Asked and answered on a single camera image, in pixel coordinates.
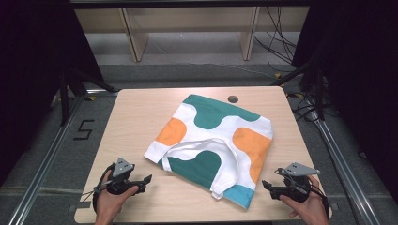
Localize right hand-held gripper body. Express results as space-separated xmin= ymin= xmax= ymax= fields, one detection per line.
xmin=269 ymin=161 xmax=322 ymax=203

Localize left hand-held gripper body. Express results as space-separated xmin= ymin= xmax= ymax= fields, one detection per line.
xmin=105 ymin=157 xmax=141 ymax=196

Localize white green orange tote bag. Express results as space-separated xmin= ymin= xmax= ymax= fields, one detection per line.
xmin=143 ymin=93 xmax=274 ymax=210

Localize person's right hand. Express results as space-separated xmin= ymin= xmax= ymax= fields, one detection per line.
xmin=279 ymin=174 xmax=330 ymax=225

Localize person's left hand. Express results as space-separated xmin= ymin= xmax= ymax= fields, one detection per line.
xmin=94 ymin=170 xmax=141 ymax=221

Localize black metal stand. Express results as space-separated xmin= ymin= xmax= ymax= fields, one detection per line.
xmin=58 ymin=67 xmax=117 ymax=127
xmin=271 ymin=54 xmax=327 ymax=122

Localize dark curtain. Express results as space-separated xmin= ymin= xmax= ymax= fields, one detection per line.
xmin=291 ymin=0 xmax=398 ymax=196
xmin=0 ymin=0 xmax=105 ymax=186

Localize light wooden shelf unit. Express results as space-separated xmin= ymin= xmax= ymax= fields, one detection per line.
xmin=74 ymin=6 xmax=311 ymax=63

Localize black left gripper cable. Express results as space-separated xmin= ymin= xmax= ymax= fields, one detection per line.
xmin=82 ymin=162 xmax=117 ymax=215

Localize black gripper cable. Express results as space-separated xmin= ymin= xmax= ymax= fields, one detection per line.
xmin=308 ymin=183 xmax=331 ymax=218
xmin=82 ymin=162 xmax=117 ymax=215

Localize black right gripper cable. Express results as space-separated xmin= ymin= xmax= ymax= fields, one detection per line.
xmin=308 ymin=183 xmax=331 ymax=218

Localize silver metal floor rail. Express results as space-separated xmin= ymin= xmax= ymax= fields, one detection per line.
xmin=7 ymin=88 xmax=119 ymax=225
xmin=306 ymin=93 xmax=382 ymax=225

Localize black cables by stand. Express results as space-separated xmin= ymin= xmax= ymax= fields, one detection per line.
xmin=285 ymin=90 xmax=317 ymax=124

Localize thin white floor cable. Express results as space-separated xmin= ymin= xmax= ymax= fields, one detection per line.
xmin=187 ymin=61 xmax=277 ymax=80

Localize black floor cables bundle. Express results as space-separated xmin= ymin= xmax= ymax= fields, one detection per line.
xmin=253 ymin=6 xmax=299 ymax=66

